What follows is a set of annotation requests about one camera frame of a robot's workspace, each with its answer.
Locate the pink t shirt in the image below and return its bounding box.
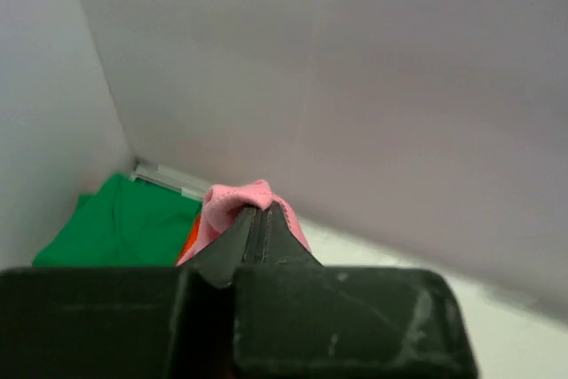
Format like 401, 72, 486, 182
190, 179, 312, 259

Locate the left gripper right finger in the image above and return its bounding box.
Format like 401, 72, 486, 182
259, 201, 322, 267

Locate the orange folded t shirt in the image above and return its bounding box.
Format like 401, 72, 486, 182
175, 214, 201, 266

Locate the green folded t shirt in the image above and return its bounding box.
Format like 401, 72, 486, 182
32, 174, 201, 267

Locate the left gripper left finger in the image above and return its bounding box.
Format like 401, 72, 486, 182
188, 206, 258, 288

